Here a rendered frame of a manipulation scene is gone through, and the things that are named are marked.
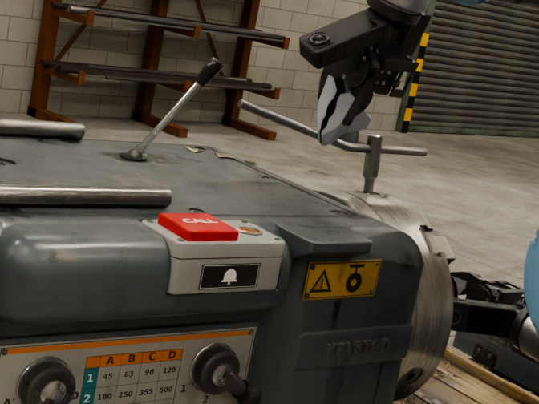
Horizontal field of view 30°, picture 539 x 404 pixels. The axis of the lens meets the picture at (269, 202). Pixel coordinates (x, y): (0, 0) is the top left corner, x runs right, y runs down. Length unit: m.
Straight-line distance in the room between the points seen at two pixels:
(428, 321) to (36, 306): 0.64
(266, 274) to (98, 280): 0.19
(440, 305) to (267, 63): 9.08
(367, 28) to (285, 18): 9.22
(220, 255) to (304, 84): 9.89
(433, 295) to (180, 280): 0.51
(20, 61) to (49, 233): 7.80
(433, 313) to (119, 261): 0.58
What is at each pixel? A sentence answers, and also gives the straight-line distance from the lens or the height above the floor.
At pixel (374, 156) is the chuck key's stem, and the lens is 1.46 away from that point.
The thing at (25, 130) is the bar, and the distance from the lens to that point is 1.33.
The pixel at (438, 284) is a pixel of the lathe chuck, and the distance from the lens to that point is 1.40.
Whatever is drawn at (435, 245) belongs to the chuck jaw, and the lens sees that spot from 1.43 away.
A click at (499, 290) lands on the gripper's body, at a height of 1.12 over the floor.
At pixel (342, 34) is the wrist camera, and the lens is 1.25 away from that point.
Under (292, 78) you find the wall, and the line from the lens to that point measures 10.71.
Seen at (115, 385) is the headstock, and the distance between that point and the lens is 1.03.
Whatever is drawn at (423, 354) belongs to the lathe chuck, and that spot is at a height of 1.06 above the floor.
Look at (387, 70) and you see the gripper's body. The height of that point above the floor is 1.43.
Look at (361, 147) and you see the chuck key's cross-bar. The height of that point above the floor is 1.30.
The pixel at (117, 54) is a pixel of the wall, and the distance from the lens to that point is 9.22.
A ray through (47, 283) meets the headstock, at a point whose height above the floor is 1.22.
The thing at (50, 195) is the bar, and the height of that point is 1.27.
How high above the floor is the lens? 1.51
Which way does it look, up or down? 12 degrees down
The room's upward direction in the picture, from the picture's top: 11 degrees clockwise
